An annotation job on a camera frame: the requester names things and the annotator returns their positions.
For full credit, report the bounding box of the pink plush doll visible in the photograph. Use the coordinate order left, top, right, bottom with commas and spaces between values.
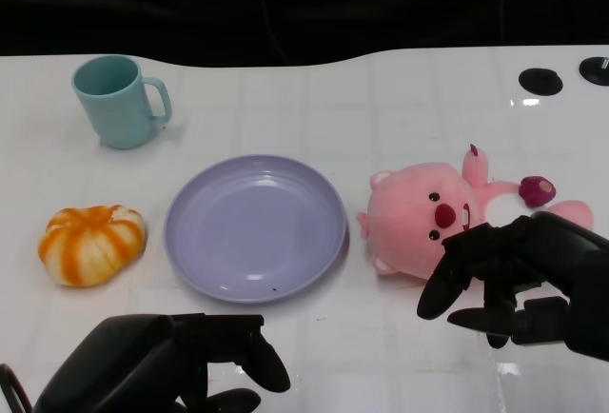
356, 143, 595, 281

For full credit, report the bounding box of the teal plastic mug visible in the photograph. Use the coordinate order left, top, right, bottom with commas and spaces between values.
71, 53, 173, 150

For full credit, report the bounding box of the purple plastic plate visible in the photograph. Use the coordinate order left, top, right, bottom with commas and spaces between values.
163, 154, 348, 303

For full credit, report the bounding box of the black round table grommet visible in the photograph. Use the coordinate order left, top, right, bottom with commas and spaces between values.
518, 68, 564, 96
579, 56, 609, 85

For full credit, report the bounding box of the orange white pumpkin toy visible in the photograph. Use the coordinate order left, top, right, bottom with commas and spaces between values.
38, 204, 148, 288

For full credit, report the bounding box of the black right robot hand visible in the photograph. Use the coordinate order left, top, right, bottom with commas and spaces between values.
416, 210, 609, 362

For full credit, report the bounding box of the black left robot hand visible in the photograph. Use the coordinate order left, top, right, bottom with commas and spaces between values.
31, 312, 291, 413

